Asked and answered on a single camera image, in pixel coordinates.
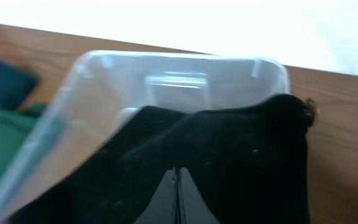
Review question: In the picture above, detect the clear plastic storage bin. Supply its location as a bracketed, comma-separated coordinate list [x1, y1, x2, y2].
[0, 50, 290, 223]

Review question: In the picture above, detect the black glittery garment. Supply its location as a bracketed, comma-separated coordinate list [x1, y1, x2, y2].
[8, 94, 316, 223]

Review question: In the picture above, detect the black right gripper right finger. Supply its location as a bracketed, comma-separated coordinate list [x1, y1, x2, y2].
[178, 168, 219, 224]

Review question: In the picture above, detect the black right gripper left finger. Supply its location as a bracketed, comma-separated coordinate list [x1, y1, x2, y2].
[134, 169, 178, 224]

